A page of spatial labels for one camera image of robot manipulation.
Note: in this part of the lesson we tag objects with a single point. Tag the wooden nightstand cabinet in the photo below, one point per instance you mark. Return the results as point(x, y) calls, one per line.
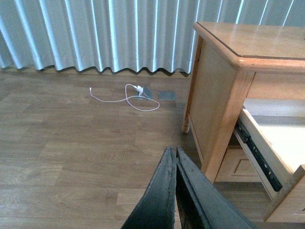
point(234, 62)

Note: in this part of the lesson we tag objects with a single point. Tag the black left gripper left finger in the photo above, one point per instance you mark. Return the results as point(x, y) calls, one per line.
point(156, 208)

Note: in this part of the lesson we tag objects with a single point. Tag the wooden drawer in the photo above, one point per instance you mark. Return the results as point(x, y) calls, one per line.
point(277, 128)
point(236, 167)

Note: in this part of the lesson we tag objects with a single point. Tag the grey closed floor socket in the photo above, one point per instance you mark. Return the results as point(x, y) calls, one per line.
point(167, 96)

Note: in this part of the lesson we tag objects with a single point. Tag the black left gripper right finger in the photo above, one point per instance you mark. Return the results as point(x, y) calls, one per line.
point(200, 204)

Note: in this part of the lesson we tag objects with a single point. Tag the black drawer slide rail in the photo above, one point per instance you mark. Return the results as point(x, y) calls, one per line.
point(266, 169)

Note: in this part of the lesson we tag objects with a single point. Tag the white wall plug adapter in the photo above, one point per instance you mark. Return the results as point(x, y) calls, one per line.
point(138, 89)

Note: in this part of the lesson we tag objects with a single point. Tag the grey open floor socket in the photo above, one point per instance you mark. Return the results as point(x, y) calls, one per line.
point(147, 93)

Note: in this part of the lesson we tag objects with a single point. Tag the pale grey pleated curtain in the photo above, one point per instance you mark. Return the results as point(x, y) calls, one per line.
point(120, 34)

